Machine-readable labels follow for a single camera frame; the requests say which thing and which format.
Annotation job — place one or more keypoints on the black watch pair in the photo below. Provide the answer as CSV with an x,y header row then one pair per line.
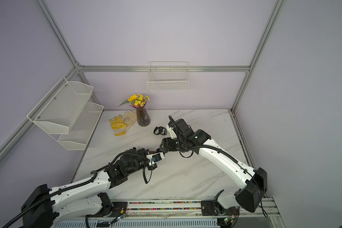
x,y
160,131

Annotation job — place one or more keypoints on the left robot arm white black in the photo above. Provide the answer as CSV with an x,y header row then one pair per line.
x,y
47,206

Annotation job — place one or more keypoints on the white wire wall basket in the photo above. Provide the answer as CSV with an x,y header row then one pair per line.
x,y
164,81

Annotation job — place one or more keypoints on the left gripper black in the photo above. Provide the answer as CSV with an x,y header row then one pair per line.
x,y
145,152

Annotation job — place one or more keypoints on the purple glass vase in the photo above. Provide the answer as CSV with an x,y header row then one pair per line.
x,y
143,118

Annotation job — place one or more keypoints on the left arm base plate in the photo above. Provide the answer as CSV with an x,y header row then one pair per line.
x,y
115,209

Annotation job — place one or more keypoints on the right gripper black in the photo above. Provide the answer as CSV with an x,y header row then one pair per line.
x,y
168,142

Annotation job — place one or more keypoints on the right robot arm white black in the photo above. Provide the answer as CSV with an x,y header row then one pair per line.
x,y
252,183

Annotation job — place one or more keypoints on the aluminium frame rail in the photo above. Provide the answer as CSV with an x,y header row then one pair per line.
x,y
243,69

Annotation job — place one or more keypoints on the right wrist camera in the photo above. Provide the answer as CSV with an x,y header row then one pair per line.
x,y
172,128

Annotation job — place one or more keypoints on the yellow artificial flowers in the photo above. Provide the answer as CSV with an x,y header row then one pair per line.
x,y
136,101

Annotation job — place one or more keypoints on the yellow white work glove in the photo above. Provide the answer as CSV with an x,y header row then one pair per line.
x,y
118,125

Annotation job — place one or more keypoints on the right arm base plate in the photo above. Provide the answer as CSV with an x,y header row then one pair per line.
x,y
213,209

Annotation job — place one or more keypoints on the white mesh lower shelf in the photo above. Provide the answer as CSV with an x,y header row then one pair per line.
x,y
79,136

